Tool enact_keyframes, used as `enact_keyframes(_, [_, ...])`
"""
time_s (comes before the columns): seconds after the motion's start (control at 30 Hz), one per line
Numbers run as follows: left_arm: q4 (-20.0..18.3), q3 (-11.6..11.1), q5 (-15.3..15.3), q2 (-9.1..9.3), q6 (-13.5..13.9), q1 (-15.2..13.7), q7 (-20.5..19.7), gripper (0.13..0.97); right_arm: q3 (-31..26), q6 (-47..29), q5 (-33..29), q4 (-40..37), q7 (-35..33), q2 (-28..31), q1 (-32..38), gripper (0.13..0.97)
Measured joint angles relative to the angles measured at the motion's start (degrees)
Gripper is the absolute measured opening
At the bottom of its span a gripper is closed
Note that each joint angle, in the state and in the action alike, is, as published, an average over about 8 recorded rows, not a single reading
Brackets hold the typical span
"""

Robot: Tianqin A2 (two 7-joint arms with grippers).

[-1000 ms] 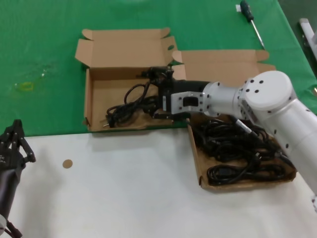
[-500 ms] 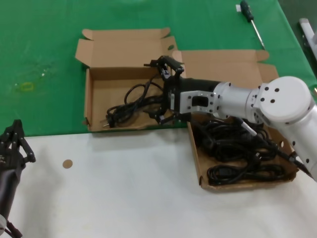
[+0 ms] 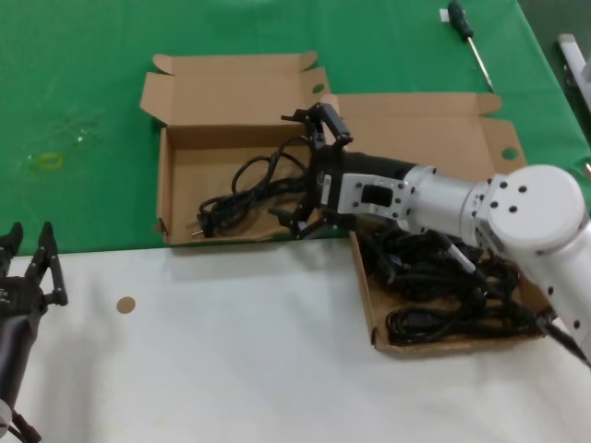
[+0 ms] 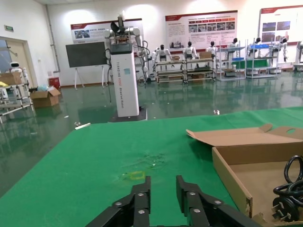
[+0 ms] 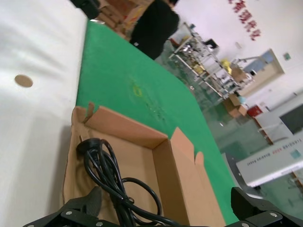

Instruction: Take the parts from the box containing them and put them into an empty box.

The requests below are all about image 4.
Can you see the white pipe work rack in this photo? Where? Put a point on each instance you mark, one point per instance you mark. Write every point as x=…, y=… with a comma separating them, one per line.
x=198, y=60
x=260, y=56
x=230, y=48
x=169, y=63
x=19, y=94

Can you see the red box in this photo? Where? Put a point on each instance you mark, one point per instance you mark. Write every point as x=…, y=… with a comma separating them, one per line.
x=54, y=82

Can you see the small white round-headed robot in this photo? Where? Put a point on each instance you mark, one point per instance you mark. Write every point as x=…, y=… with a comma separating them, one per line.
x=15, y=65

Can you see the green table cloth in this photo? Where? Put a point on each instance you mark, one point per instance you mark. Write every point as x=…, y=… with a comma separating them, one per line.
x=71, y=165

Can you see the green exit sign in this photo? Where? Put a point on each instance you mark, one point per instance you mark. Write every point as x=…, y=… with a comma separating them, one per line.
x=9, y=28

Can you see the white wall pipe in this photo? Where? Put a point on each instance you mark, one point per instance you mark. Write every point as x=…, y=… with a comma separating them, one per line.
x=50, y=35

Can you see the small brown cardboard box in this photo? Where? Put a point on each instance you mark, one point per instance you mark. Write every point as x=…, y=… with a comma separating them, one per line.
x=175, y=58

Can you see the white tower wheeled robot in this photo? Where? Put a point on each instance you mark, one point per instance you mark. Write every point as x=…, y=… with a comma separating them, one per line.
x=125, y=82

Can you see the open cardboard box on floor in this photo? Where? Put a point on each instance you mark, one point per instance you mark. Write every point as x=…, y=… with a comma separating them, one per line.
x=45, y=99

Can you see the blue cloth bundle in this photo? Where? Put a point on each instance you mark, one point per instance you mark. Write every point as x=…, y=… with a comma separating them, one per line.
x=43, y=88

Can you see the black screen on white stand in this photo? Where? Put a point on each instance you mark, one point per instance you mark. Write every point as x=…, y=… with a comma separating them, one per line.
x=85, y=54

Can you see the white humanoid robot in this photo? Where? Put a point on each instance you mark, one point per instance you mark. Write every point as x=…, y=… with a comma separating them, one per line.
x=212, y=49
x=257, y=41
x=234, y=43
x=162, y=53
x=189, y=50
x=284, y=43

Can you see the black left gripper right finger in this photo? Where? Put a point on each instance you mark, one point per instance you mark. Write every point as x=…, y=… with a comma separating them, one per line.
x=196, y=208

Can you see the beige door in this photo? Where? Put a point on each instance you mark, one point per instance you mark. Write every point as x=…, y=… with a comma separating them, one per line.
x=14, y=50

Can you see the open brown cardboard box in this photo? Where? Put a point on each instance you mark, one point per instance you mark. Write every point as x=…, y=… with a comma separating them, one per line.
x=236, y=139

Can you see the wall poster with red border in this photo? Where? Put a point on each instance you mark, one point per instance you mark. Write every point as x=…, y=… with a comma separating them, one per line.
x=272, y=28
x=177, y=30
x=94, y=28

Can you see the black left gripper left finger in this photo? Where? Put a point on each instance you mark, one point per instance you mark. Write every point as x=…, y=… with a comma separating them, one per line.
x=139, y=208

